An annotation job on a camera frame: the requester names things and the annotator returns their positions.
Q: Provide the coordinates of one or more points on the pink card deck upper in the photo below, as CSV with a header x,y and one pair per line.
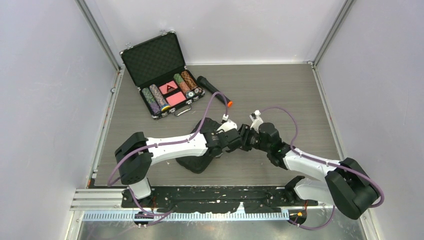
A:
x,y
168,87

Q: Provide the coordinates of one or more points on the pink card deck lower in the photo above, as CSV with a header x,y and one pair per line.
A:
x,y
176,98

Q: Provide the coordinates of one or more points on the black poker chip case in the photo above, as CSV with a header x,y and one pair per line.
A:
x,y
155,62

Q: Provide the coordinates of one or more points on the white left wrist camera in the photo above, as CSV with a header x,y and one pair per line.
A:
x,y
227,124

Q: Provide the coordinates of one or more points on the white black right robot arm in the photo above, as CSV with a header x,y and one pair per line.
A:
x,y
343,184

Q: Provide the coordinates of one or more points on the black orange flashlight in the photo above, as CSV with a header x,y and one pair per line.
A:
x,y
212,89

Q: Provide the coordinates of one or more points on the pink card deck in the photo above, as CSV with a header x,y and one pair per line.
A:
x,y
176,98
168,87

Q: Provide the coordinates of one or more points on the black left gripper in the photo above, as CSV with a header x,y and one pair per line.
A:
x,y
218,132

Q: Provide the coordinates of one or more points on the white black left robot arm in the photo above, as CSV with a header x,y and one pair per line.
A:
x,y
193,151

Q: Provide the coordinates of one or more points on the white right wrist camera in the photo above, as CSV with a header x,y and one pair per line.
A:
x,y
256,119

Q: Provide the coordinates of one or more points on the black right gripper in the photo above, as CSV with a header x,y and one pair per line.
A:
x,y
244,131

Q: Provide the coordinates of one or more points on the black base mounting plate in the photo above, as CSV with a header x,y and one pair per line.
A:
x,y
216,199

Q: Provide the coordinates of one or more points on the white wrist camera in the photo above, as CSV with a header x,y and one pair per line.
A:
x,y
256,119
227,124

